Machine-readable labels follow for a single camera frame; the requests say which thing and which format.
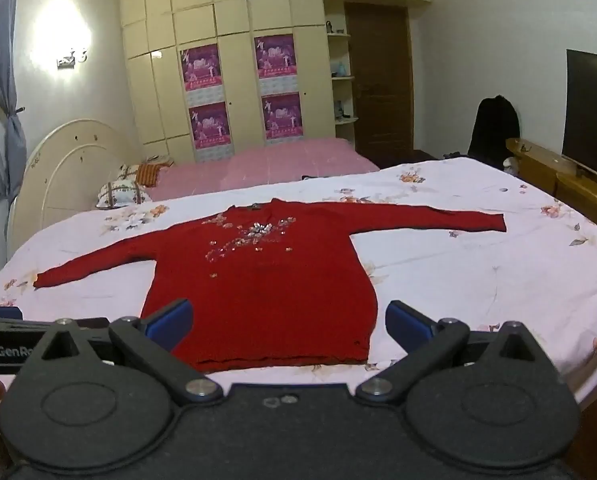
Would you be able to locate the small white toy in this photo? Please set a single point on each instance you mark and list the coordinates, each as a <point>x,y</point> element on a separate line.
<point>510,165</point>

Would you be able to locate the purple wall poster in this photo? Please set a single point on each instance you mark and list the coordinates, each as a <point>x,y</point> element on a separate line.
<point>276,56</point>
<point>209,126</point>
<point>201,67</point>
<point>282,116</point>

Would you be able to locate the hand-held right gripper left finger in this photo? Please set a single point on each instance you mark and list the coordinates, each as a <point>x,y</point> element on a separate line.
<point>171,318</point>

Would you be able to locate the large patterned pillow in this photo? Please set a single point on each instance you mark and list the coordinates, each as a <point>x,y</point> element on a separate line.
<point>123,195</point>

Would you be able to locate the small patterned pillow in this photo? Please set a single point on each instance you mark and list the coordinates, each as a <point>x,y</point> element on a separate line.
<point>127,172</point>

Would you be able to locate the brown wooden door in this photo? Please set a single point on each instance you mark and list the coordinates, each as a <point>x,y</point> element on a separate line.
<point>378,80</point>

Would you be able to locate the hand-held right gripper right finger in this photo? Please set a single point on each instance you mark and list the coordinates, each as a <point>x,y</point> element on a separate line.
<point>407,320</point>

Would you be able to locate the cream wardrobe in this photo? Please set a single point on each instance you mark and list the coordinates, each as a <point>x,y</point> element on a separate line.
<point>238,15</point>

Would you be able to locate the wall lamp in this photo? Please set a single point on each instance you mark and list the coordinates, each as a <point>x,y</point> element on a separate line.
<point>71,57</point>

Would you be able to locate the wooden bed frame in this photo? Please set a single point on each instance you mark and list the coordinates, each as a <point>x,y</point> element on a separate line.
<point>568,185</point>

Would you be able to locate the blue vase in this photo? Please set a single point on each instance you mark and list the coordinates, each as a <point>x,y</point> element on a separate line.
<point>342,69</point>

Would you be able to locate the cream round headboard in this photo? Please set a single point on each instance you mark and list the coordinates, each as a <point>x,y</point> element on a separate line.
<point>63,175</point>

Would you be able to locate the black jacket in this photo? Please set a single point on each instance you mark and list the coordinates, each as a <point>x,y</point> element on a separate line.
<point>493,130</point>

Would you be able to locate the black television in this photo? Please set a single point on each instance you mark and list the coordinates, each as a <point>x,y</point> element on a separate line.
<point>590,110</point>

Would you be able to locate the pink bedspread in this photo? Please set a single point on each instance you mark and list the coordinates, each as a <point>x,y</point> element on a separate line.
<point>278,165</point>

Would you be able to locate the cream corner shelf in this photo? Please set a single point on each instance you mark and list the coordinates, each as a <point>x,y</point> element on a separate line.
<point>341,90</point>

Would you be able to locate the red sequined sweater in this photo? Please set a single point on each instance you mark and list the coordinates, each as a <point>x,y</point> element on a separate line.
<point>263,280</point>

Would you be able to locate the white floral bedsheet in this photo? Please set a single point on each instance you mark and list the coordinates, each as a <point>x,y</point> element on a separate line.
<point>478,280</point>

